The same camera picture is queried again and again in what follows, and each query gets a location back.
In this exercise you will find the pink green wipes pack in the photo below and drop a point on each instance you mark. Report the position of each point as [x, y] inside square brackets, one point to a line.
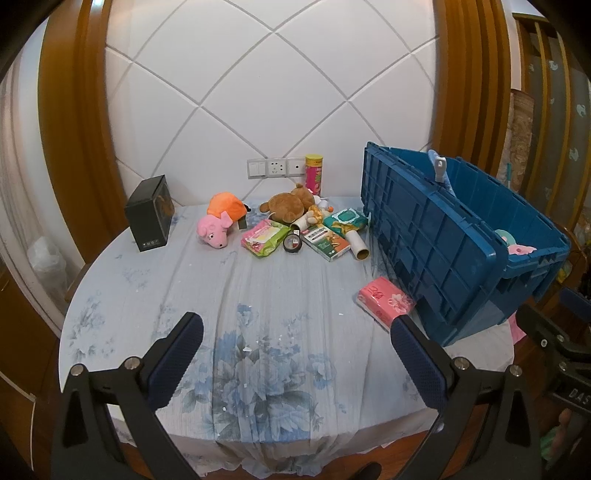
[265, 237]

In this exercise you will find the yellow toy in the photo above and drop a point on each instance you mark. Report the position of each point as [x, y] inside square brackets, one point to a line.
[315, 214]

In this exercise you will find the blue plastic crate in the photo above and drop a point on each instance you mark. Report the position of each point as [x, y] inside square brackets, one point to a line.
[429, 240]

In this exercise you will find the small white toy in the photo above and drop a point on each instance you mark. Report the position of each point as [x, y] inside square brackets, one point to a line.
[323, 203]

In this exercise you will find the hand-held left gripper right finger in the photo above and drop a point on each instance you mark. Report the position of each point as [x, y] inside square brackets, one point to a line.
[418, 364]

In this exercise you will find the rolled carpet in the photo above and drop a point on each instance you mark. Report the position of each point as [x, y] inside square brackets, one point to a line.
[519, 138]

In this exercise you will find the teal wipes pack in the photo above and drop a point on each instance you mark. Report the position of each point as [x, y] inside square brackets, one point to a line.
[346, 218]

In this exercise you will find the small white tube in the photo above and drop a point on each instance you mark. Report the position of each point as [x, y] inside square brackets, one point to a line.
[298, 223]

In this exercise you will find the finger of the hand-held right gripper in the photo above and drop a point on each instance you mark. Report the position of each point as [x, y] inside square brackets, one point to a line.
[577, 296]
[538, 325]

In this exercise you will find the blue boomerang toy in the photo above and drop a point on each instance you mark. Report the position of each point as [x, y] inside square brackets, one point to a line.
[441, 173]

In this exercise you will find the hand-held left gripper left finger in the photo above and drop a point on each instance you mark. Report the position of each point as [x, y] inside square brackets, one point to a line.
[178, 355]

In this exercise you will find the green printed box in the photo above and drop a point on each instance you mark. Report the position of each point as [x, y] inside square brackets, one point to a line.
[325, 242]

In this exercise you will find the white wall socket panel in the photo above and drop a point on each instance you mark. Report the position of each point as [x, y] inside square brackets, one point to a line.
[276, 168]

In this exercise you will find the white curtain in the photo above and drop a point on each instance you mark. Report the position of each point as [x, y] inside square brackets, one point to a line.
[23, 161]

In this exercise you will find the wooden framed patterned door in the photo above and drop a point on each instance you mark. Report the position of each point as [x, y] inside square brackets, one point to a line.
[554, 115]

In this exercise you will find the black box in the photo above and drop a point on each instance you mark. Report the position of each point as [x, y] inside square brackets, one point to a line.
[147, 217]

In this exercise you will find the pink plastic toy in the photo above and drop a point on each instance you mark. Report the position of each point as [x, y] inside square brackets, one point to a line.
[521, 249]

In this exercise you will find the brown bear plush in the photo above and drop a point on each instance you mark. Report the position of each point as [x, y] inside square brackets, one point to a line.
[286, 205]

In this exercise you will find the pink cloth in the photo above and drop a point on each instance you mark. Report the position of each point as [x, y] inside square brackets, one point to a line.
[516, 332]

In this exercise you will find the black tape roll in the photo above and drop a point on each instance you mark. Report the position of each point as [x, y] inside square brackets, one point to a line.
[292, 242]

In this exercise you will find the green cloth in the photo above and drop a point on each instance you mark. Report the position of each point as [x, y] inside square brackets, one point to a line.
[554, 443]

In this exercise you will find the floral blue tablecloth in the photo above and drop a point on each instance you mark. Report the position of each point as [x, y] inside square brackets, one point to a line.
[258, 300]

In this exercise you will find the pink pig plush orange dress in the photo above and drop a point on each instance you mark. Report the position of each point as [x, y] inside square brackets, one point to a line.
[214, 228]

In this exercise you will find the pink yellow chips can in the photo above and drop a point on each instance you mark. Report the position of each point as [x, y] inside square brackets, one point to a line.
[314, 177]

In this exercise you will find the clear plastic bag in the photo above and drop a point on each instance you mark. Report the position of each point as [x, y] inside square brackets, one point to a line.
[46, 263]

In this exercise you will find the pink tissue pack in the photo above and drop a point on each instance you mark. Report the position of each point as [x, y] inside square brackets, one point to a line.
[385, 300]

